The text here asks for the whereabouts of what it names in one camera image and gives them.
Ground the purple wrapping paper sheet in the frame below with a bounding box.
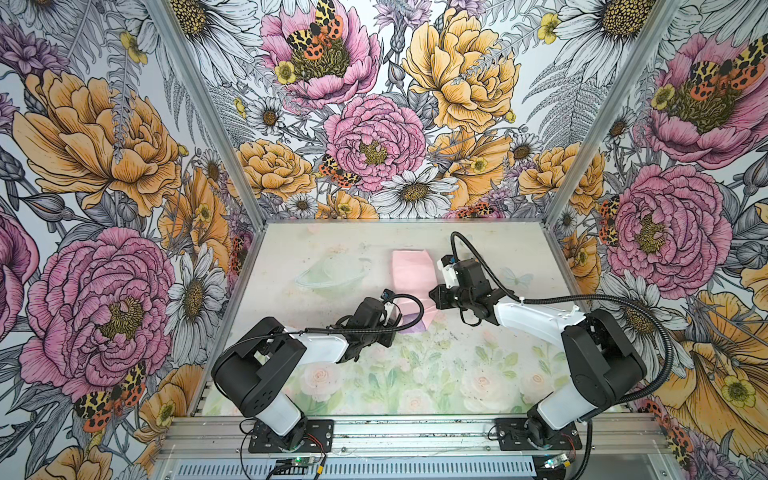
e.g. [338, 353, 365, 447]
[391, 250, 438, 334]

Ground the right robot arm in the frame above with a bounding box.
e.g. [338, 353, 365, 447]
[429, 255, 647, 445]

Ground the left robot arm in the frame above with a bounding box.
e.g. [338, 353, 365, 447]
[211, 290, 403, 441]

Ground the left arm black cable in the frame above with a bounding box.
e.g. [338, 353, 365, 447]
[288, 289, 428, 350]

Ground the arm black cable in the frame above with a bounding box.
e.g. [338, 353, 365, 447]
[288, 289, 428, 350]
[448, 231, 676, 410]

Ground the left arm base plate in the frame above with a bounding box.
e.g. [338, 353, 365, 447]
[247, 419, 335, 454]

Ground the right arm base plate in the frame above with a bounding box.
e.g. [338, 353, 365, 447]
[486, 416, 582, 452]

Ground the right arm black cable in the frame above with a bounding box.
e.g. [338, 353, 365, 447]
[448, 231, 676, 410]

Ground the aluminium front rail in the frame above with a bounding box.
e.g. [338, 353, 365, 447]
[151, 413, 684, 479]

